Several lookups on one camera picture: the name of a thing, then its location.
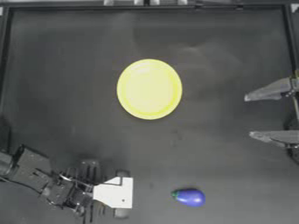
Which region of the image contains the yellow oval plate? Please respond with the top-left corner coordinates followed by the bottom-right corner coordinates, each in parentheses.
top-left (116, 59), bottom-right (183, 121)

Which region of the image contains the purple toy eggplant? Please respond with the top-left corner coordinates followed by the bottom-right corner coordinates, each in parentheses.
top-left (171, 188), bottom-right (207, 208)

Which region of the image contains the gripper's white camera mount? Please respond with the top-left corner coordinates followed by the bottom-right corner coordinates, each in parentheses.
top-left (92, 176), bottom-right (135, 210)

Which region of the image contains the black metal table frame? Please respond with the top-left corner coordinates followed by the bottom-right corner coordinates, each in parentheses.
top-left (0, 0), bottom-right (299, 165)

